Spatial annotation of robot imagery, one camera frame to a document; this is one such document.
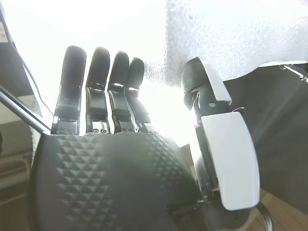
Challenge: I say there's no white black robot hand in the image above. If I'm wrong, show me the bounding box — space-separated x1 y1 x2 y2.
31 45 262 231

